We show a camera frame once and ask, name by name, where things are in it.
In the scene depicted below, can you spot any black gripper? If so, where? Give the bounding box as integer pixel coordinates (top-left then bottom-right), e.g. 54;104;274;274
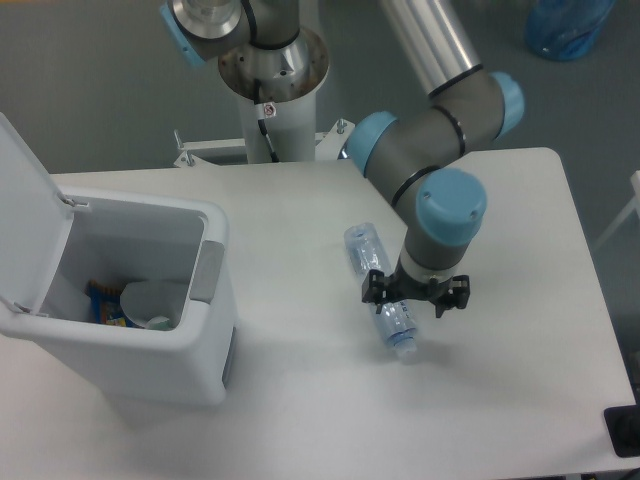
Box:
362;249;471;318

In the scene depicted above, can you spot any crushed clear plastic bottle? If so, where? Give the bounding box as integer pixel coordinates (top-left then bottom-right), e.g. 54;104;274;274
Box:
343;222;417;364

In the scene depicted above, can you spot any clear plastic cup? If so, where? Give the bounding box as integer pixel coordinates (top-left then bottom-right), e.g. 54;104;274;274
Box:
120;280;188;331

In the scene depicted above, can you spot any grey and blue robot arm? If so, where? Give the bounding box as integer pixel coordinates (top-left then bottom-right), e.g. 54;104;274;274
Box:
160;1;524;312

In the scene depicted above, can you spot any white trash can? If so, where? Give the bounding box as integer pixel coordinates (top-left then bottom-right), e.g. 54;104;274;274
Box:
1;188;237;406

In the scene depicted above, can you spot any white trash can lid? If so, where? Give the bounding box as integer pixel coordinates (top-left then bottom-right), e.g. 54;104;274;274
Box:
1;116;74;313

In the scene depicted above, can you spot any black device at table edge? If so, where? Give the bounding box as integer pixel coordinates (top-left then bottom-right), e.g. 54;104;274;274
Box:
604;405;639;458

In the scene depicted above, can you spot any blue plastic bag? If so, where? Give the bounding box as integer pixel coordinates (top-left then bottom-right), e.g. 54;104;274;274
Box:
524;0;616;61

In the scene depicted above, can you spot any blue orange snack wrapper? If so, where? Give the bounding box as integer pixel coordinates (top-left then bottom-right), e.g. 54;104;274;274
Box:
86;281;127;327

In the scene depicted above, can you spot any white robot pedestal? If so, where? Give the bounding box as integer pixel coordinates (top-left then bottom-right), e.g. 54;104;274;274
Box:
172;27;357;169

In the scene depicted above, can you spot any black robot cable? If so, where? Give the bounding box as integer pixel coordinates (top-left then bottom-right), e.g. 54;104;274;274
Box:
253;78;280;164

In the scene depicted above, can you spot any white frame at right edge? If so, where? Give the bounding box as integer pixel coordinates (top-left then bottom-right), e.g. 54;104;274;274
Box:
594;170;639;250

